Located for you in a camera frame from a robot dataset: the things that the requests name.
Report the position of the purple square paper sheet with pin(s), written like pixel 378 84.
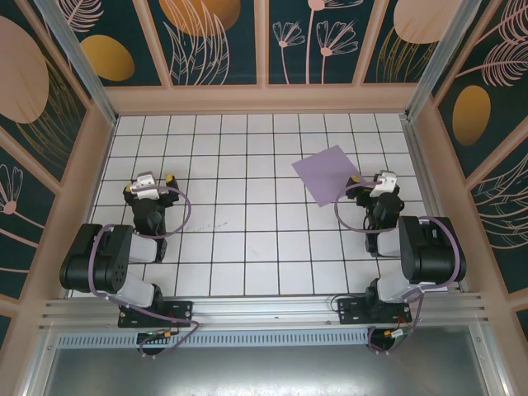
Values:
pixel 326 173

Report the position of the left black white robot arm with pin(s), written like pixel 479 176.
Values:
pixel 103 264

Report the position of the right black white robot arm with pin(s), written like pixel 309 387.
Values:
pixel 429 247

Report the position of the grey metal sheet panel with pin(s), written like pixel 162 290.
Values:
pixel 264 371

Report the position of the small circuit board with connector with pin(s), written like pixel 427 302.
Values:
pixel 394 334
pixel 158 335

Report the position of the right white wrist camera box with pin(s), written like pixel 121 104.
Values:
pixel 384 183

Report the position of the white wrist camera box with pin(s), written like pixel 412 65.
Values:
pixel 384 183
pixel 145 183

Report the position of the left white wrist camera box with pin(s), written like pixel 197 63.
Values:
pixel 145 183

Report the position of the aluminium side rail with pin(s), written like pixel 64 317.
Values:
pixel 425 181

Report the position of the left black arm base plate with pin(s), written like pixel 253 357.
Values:
pixel 181 309

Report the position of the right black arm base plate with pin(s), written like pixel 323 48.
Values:
pixel 350 313

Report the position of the aluminium corner post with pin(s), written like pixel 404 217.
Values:
pixel 74 53
pixel 441 53

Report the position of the long aluminium mounting rail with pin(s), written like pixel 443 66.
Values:
pixel 264 309

